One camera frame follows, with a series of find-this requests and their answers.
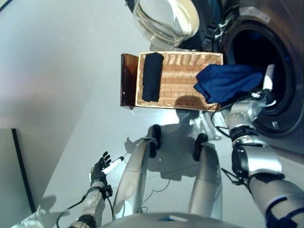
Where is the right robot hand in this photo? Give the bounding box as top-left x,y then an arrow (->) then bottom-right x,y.
252,64 -> 278,108

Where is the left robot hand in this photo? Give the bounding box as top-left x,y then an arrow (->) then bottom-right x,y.
89,151 -> 125,189

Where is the blue garment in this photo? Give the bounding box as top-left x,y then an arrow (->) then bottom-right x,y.
193,63 -> 265,105

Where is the round glass washing machine door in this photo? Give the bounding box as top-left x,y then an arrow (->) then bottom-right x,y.
123,0 -> 200,48

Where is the left black robot foot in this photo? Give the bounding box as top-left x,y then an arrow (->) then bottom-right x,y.
149,123 -> 163,158

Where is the black robot foot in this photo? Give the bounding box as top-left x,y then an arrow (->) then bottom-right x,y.
149,123 -> 163,158
192,133 -> 209,162

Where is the silver robot torso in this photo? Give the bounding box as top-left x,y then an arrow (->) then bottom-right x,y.
99,211 -> 245,228

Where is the rectangular wicker laundry basket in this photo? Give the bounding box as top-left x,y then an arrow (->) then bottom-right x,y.
134,50 -> 224,112

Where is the right black robot foot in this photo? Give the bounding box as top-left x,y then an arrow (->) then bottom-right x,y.
192,133 -> 209,162

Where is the brown glossy wooden stool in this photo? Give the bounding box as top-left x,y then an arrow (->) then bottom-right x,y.
120,53 -> 141,112

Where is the black rolled garment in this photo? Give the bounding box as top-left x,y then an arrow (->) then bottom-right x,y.
142,52 -> 165,104

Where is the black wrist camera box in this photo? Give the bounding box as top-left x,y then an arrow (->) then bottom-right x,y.
101,184 -> 113,198

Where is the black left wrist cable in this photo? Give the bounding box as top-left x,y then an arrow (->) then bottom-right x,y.
55,190 -> 115,227

